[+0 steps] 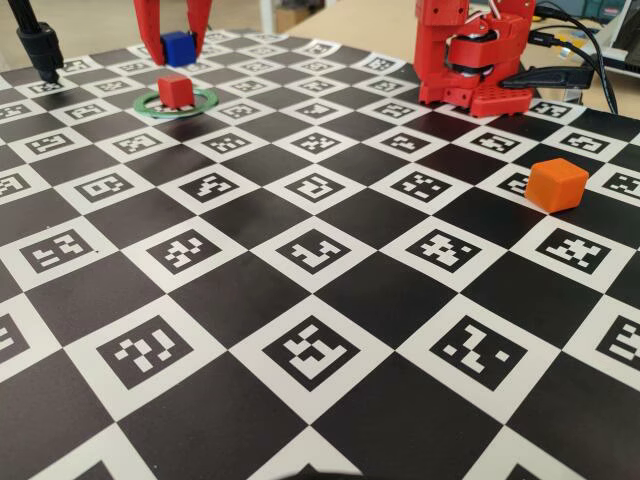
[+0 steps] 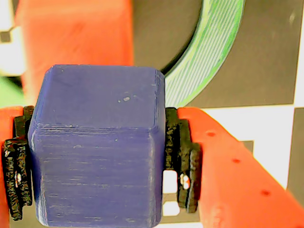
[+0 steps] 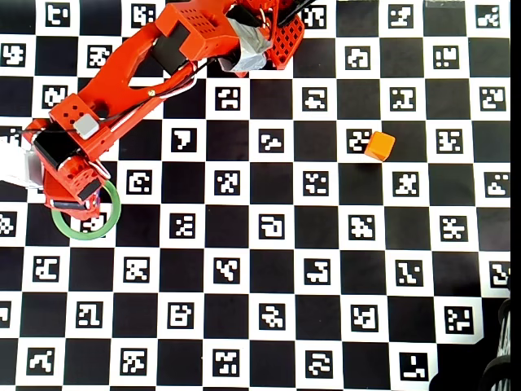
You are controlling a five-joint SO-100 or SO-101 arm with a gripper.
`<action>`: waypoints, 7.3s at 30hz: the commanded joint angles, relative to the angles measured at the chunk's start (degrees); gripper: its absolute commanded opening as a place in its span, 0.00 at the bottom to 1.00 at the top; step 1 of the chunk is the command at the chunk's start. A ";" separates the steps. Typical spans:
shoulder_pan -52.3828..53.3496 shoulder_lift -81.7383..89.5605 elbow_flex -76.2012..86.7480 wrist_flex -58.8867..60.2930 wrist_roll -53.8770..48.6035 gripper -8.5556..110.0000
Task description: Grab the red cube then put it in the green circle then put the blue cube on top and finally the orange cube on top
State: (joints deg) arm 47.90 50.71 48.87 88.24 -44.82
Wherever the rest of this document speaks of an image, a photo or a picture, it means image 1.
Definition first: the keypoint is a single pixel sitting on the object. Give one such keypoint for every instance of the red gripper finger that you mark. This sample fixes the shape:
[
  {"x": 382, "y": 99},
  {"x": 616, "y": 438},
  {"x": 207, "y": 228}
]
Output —
[
  {"x": 150, "y": 30},
  {"x": 200, "y": 20}
]

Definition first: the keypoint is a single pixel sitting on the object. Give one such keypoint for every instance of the blue cube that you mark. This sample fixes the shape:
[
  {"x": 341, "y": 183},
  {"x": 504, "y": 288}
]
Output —
[{"x": 179, "y": 49}]

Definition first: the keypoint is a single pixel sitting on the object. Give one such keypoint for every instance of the red cube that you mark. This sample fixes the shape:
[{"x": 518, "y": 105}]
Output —
[{"x": 175, "y": 91}]

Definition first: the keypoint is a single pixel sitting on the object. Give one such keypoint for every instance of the red robot base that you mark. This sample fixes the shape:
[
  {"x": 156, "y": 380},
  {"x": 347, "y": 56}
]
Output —
[{"x": 500, "y": 102}]

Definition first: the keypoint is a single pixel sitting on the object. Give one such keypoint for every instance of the orange cube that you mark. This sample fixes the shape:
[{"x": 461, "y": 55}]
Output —
[{"x": 555, "y": 187}]

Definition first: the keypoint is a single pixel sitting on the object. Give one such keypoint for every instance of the white table leg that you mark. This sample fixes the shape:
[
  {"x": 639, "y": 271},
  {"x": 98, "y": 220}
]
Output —
[{"x": 269, "y": 15}]

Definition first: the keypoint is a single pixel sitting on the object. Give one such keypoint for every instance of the cardboard box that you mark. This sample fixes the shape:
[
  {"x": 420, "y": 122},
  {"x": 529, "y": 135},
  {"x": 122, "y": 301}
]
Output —
[{"x": 291, "y": 20}]

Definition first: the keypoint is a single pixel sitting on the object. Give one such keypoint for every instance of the black white marker board mat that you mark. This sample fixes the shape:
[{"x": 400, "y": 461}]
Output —
[{"x": 250, "y": 300}]

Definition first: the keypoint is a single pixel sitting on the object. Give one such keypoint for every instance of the black usb plug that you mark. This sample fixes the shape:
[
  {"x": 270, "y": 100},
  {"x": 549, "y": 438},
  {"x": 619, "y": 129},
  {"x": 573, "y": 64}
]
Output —
[{"x": 547, "y": 39}]

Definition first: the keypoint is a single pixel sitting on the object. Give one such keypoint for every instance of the grey white device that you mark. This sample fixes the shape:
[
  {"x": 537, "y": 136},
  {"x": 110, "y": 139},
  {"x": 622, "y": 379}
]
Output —
[{"x": 622, "y": 30}]

